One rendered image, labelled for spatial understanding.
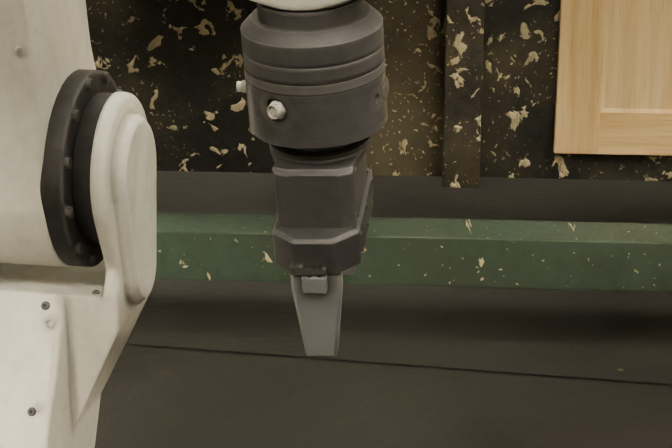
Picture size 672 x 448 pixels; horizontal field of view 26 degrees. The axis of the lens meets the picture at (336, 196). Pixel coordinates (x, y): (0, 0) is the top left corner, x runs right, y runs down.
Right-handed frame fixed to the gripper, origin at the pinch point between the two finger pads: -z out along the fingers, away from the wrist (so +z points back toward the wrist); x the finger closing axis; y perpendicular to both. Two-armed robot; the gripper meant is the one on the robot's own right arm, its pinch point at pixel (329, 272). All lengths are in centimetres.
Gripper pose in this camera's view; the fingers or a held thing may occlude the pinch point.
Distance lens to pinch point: 97.4
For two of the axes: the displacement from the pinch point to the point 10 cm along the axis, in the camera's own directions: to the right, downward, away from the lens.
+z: -0.6, -9.0, -4.4
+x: 1.1, -4.4, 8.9
